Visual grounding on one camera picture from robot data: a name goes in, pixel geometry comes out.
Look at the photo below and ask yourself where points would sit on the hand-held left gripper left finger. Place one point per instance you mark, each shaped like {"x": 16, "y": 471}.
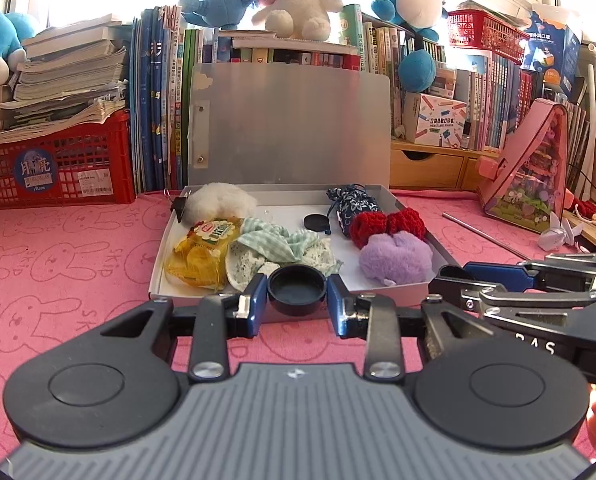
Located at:
{"x": 257, "y": 310}

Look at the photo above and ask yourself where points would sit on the white fluffy pom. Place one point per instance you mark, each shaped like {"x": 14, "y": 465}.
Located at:
{"x": 220, "y": 202}

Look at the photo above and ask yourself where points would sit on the pink triangular toy house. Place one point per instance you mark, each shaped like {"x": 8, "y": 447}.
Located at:
{"x": 528, "y": 180}

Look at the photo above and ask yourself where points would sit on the large red plastic basket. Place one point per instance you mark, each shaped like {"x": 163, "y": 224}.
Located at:
{"x": 58, "y": 170}

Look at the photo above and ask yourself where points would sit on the black binder clip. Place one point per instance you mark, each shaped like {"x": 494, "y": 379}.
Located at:
{"x": 178, "y": 207}

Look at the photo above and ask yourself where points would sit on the white cardboard box with lid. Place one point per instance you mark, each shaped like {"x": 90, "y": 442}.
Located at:
{"x": 288, "y": 120}

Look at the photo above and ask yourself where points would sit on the stack of flat books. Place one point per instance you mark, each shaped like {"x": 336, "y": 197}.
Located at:
{"x": 288, "y": 52}

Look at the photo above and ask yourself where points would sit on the row of upright books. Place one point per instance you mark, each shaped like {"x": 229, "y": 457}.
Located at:
{"x": 498, "y": 100}

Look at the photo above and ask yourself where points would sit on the small grey box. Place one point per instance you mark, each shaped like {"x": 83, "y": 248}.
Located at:
{"x": 444, "y": 80}

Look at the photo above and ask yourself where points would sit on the row of blue books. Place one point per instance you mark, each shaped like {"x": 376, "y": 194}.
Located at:
{"x": 158, "y": 110}

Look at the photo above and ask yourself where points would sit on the purple fluffy pom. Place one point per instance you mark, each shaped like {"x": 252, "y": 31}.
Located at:
{"x": 395, "y": 260}

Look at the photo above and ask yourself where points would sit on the small red plastic basket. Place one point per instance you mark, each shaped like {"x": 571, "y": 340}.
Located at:
{"x": 488, "y": 35}

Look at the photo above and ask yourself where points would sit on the green checked cloth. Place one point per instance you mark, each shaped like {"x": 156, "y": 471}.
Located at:
{"x": 278, "y": 247}

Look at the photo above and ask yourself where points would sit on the black round lid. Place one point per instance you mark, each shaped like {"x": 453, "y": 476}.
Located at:
{"x": 317, "y": 222}
{"x": 296, "y": 290}

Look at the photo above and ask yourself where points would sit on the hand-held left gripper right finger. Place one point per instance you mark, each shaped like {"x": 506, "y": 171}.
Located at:
{"x": 337, "y": 310}

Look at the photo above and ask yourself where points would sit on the stack of magazines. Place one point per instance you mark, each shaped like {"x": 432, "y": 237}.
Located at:
{"x": 63, "y": 75}

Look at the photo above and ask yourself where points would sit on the colourful printed box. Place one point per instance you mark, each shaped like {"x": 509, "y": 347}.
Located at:
{"x": 435, "y": 120}

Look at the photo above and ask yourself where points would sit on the wooden desk organizer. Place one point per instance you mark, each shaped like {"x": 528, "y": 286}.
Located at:
{"x": 428, "y": 165}

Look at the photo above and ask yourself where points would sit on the pink printed blanket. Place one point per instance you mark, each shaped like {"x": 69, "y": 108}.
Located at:
{"x": 53, "y": 270}

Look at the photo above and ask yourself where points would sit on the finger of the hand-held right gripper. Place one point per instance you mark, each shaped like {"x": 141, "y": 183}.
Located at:
{"x": 453, "y": 287}
{"x": 498, "y": 272}

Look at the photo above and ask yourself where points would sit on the pink white plush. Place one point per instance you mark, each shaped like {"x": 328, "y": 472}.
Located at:
{"x": 298, "y": 10}

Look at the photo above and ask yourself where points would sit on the blue cardboard box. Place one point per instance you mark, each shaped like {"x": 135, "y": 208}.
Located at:
{"x": 553, "y": 50}

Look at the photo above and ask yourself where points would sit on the white paper origami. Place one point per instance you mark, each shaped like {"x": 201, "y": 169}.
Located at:
{"x": 558, "y": 235}

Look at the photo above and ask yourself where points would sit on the metal rod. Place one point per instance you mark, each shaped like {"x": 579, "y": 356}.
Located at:
{"x": 483, "y": 235}

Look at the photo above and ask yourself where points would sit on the small dark bottle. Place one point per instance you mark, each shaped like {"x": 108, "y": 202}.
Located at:
{"x": 466, "y": 135}

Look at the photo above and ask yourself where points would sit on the yellow snack packet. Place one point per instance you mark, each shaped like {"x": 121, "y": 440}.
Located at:
{"x": 200, "y": 250}

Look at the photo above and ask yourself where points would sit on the red yarn item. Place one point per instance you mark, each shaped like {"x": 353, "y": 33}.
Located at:
{"x": 588, "y": 208}

